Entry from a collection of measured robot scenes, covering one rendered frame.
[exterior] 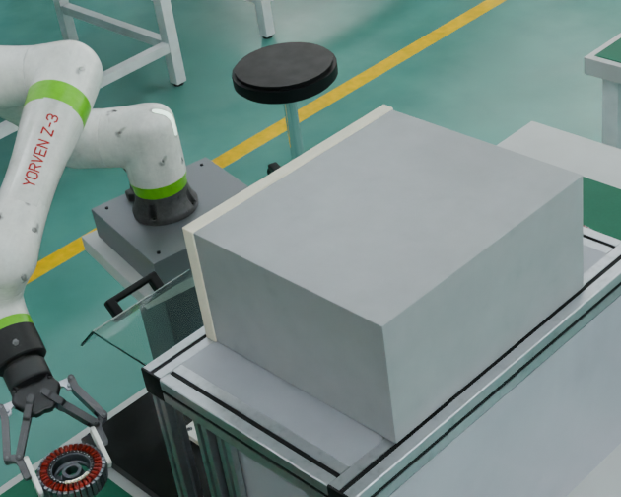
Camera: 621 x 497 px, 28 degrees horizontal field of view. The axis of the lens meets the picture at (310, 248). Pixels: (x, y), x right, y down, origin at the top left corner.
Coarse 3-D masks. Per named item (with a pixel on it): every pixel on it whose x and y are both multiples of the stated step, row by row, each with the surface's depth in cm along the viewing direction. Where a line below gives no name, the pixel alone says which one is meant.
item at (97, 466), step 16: (64, 448) 204; (80, 448) 204; (96, 448) 204; (48, 464) 202; (64, 464) 204; (80, 464) 205; (96, 464) 200; (48, 480) 199; (64, 480) 201; (80, 480) 198; (96, 480) 198; (48, 496) 199; (64, 496) 197; (80, 496) 198
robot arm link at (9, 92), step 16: (0, 48) 229; (16, 48) 228; (0, 64) 226; (16, 64) 226; (0, 80) 226; (16, 80) 226; (0, 96) 228; (16, 96) 228; (0, 112) 235; (16, 112) 238; (96, 112) 267; (96, 128) 264; (80, 144) 263; (96, 144) 264; (80, 160) 267; (96, 160) 267
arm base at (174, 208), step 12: (132, 192) 282; (180, 192) 272; (192, 192) 277; (144, 204) 272; (156, 204) 271; (168, 204) 271; (180, 204) 272; (192, 204) 275; (144, 216) 273; (156, 216) 273; (168, 216) 272; (180, 216) 272
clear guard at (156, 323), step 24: (168, 288) 211; (192, 288) 210; (144, 312) 206; (168, 312) 205; (192, 312) 204; (96, 336) 210; (120, 336) 201; (144, 336) 200; (168, 336) 199; (144, 360) 195
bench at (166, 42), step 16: (64, 0) 555; (160, 0) 494; (64, 16) 558; (80, 16) 547; (96, 16) 539; (160, 16) 500; (64, 32) 563; (128, 32) 524; (144, 32) 518; (160, 32) 505; (160, 48) 503; (176, 48) 509; (128, 64) 494; (144, 64) 500; (176, 64) 512; (112, 80) 491; (176, 80) 514; (0, 128) 462; (16, 128) 466
